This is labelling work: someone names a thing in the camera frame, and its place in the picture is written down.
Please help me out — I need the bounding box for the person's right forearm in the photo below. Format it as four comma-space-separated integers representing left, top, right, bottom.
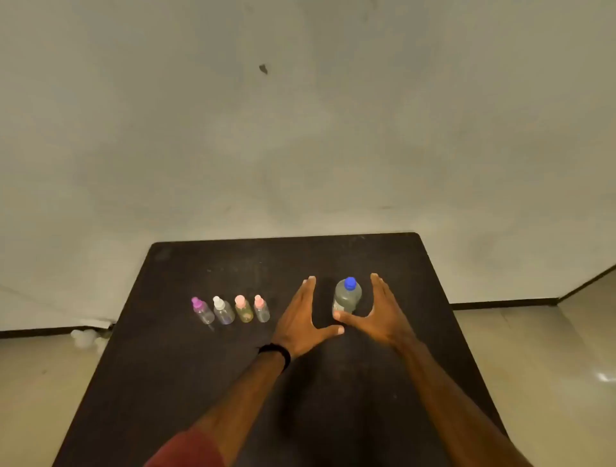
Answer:
394, 332, 533, 467

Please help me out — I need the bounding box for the large clear plastic bottle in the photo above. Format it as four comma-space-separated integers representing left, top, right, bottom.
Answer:
332, 284, 363, 318

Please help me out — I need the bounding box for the black wristband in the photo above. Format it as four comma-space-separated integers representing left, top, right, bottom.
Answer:
257, 342, 292, 371

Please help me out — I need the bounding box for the person's left forearm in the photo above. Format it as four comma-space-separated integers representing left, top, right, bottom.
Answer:
190, 353, 289, 465

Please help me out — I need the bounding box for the person's left hand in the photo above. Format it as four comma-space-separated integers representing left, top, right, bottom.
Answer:
271, 275, 346, 360

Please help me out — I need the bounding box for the person's right hand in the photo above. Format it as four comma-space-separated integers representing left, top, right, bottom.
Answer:
332, 273, 416, 349

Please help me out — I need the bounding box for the white plastic floor object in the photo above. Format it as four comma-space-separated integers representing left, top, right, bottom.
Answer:
71, 328, 112, 357

